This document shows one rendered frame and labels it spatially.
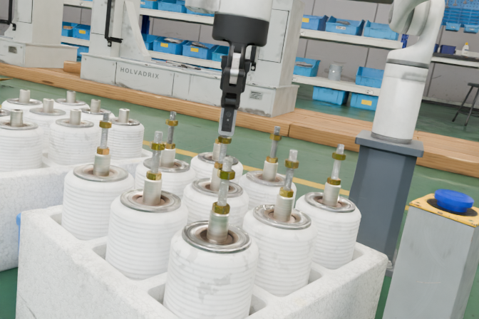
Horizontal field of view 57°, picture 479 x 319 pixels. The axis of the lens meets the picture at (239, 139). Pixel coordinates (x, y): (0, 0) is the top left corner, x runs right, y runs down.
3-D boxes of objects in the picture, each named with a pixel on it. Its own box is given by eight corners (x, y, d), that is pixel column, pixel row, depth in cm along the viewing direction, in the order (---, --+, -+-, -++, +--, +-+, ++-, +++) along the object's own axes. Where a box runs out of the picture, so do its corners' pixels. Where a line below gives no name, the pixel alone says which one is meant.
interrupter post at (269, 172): (264, 183, 71) (267, 163, 71) (259, 178, 73) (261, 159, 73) (277, 184, 72) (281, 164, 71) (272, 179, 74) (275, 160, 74)
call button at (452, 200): (438, 202, 53) (442, 186, 52) (474, 214, 50) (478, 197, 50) (426, 208, 50) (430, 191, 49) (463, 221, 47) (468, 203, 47)
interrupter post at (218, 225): (229, 238, 49) (234, 210, 48) (224, 246, 46) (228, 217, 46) (208, 233, 49) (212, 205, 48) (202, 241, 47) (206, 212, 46)
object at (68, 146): (78, 195, 102) (83, 118, 98) (100, 209, 96) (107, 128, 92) (35, 201, 94) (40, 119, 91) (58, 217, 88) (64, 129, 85)
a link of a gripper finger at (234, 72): (228, 46, 57) (227, 59, 59) (224, 72, 54) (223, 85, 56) (246, 49, 57) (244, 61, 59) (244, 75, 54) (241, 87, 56)
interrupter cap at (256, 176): (254, 187, 68) (254, 183, 68) (239, 172, 75) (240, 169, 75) (298, 189, 70) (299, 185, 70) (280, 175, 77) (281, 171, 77)
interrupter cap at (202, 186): (216, 203, 59) (217, 198, 59) (180, 185, 64) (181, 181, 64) (253, 195, 64) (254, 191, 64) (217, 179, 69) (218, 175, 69)
